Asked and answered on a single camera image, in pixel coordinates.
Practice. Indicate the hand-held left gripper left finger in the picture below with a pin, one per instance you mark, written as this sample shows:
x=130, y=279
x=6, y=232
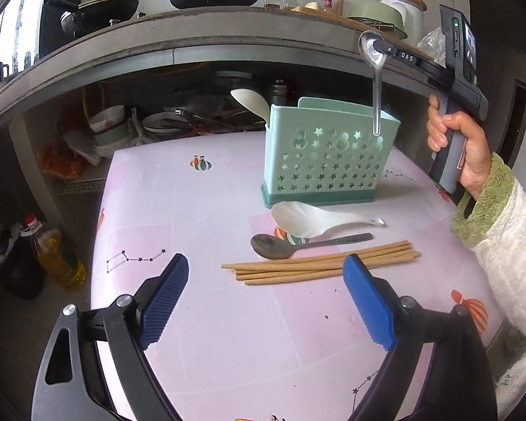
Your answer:
x=166, y=302

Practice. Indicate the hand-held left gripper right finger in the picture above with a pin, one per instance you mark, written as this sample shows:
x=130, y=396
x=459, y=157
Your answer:
x=370, y=302

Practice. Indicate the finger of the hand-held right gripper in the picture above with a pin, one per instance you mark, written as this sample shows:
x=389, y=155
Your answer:
x=405, y=57

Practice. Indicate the shiny metal spoon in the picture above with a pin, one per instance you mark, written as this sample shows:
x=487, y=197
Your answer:
x=377, y=96

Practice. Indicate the wooden chopstick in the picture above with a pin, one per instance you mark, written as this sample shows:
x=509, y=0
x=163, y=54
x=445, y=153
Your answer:
x=250, y=282
x=241, y=272
x=228, y=266
x=241, y=277

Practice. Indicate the white rice paddle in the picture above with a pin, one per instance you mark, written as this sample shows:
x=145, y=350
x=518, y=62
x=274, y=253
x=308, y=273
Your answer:
x=252, y=101
x=307, y=221

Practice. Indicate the dull metal spoon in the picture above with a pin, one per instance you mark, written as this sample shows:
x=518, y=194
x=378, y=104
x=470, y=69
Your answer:
x=271, y=247

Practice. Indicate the mint green utensil holder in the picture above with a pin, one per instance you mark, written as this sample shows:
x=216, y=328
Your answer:
x=328, y=171

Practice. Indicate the person's right forearm white sleeve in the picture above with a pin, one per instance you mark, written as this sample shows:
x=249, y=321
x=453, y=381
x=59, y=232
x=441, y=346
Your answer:
x=508, y=245

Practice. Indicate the person's right hand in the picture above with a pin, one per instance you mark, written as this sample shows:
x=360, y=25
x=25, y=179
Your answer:
x=475, y=153

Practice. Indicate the clear plastic bag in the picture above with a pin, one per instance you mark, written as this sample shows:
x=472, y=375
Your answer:
x=431, y=44

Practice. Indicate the green enamel bowl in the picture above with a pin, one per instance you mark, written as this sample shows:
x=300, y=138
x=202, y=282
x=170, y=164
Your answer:
x=377, y=15

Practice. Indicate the wooden cutting board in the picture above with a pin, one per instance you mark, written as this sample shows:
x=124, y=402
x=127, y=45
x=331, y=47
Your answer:
x=311, y=8

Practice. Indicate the yellow cooking oil bottle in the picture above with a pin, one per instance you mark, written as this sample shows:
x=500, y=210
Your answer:
x=63, y=263

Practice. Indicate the dark bottle in black bag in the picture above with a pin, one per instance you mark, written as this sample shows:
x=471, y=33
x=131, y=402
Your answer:
x=19, y=272

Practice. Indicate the white fleece robe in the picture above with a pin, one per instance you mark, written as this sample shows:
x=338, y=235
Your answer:
x=524, y=377

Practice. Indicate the orange plastic bag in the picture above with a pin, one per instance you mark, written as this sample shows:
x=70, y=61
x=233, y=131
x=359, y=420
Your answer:
x=63, y=160

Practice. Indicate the white plates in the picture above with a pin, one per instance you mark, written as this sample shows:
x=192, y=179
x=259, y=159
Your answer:
x=162, y=123

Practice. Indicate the stack of bowls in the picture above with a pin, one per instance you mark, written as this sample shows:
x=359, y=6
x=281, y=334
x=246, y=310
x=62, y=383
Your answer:
x=109, y=131

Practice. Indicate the concrete counter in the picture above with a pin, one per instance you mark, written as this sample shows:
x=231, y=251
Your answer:
x=158, y=39

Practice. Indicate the black wok with lid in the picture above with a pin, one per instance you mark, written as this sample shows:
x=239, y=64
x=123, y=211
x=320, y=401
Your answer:
x=105, y=11

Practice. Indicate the window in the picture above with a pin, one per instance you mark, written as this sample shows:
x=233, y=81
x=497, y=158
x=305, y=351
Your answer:
x=13, y=35

